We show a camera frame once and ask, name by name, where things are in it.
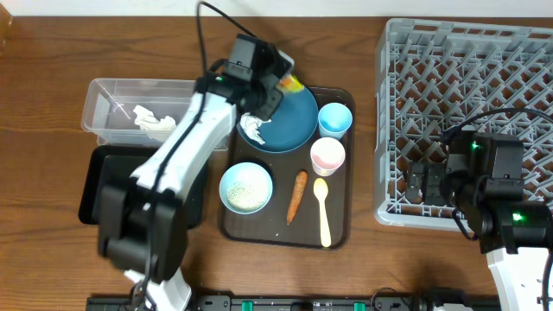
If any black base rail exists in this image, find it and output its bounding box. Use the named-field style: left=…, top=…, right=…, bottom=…
left=86, top=288, right=498, bottom=311

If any black plastic bin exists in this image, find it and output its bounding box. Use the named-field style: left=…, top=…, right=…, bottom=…
left=78, top=145, right=207, bottom=229

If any pink white cup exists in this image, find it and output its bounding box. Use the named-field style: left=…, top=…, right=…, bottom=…
left=310, top=137, right=346, bottom=177

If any grey dishwasher rack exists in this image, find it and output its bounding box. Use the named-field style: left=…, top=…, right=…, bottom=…
left=373, top=18, right=552, bottom=231

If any light blue cup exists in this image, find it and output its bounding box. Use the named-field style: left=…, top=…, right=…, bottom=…
left=318, top=103, right=353, bottom=140

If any clear plastic bin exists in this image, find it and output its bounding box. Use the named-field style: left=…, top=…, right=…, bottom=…
left=80, top=77, right=230, bottom=151

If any dark brown serving tray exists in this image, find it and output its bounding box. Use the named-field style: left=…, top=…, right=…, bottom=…
left=219, top=87, right=355, bottom=249

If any orange carrot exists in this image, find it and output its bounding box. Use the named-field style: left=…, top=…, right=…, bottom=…
left=286, top=170, right=308, bottom=225

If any white tissue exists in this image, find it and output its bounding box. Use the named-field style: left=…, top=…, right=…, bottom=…
left=133, top=105, right=176, bottom=143
left=239, top=112, right=271, bottom=145

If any cream plastic spoon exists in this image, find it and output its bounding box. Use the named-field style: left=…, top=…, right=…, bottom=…
left=314, top=178, right=332, bottom=248

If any light blue bowl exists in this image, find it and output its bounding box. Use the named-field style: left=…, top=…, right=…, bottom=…
left=219, top=162, right=273, bottom=215

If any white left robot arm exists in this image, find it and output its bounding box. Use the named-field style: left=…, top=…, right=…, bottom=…
left=95, top=35, right=295, bottom=310

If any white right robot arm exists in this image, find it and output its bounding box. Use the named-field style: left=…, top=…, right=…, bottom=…
left=406, top=117, right=552, bottom=310

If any dark blue plate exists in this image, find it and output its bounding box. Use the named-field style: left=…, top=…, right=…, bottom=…
left=237, top=86, right=319, bottom=153

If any yellow snack wrapper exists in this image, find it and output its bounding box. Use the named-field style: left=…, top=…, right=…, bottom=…
left=277, top=74, right=305, bottom=93

